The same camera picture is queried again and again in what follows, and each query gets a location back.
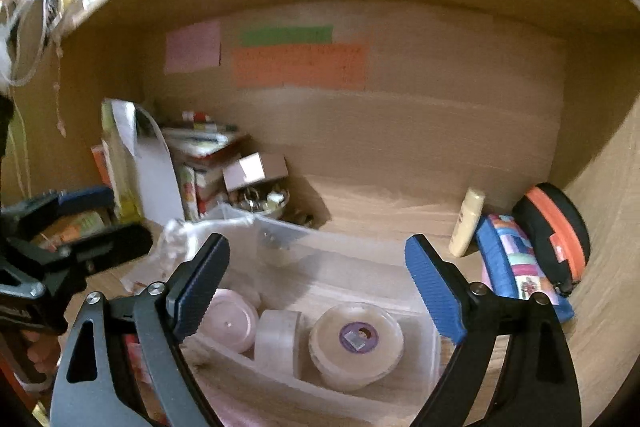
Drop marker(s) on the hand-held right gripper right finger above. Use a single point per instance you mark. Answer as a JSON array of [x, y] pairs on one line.
[[436, 292]]

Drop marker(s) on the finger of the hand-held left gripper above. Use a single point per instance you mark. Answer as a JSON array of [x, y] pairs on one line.
[[112, 243], [85, 199]]

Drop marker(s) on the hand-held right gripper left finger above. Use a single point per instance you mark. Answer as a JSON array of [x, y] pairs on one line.
[[197, 292]]

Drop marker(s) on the clear plastic storage box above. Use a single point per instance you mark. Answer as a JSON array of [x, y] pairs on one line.
[[345, 267]]

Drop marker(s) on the person's left hand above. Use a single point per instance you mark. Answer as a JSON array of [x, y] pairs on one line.
[[34, 353]]

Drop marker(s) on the orange and green tube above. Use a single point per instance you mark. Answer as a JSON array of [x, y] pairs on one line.
[[75, 227]]

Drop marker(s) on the orange book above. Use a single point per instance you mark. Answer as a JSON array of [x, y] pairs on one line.
[[100, 167]]

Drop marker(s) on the yellow-green bottle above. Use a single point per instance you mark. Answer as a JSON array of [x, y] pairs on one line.
[[116, 157]]

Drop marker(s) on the crumpled clear plastic bag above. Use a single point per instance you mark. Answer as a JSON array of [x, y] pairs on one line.
[[175, 234]]

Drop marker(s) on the cream lotion bottle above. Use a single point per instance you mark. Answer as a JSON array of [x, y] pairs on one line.
[[467, 222]]

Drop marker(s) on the blue patterned pencil case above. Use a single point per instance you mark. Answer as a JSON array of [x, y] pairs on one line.
[[520, 267]]

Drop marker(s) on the red packet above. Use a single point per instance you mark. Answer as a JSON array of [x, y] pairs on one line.
[[136, 357]]

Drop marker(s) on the white tape roll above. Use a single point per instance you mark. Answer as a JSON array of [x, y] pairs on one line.
[[277, 342]]

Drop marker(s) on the round tub with purple sticker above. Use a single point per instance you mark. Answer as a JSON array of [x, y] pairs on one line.
[[356, 346]]

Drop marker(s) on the wooden desk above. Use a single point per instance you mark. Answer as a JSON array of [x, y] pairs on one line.
[[375, 207]]

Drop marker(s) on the bowl of metal clips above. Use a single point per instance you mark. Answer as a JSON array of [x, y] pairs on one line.
[[260, 202]]

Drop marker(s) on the fruit pattern carton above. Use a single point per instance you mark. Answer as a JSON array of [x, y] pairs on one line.
[[205, 167]]

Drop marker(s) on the black and orange round case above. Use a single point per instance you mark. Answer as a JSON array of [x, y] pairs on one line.
[[555, 234]]

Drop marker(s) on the small cardboard box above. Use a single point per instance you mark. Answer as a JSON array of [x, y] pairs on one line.
[[255, 171]]

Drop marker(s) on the pink sticky note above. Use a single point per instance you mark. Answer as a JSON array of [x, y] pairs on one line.
[[192, 47]]

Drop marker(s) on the orange sticky note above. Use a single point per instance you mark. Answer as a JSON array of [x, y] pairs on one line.
[[300, 67]]

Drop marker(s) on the green sticky note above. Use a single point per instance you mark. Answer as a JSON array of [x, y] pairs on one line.
[[286, 35]]

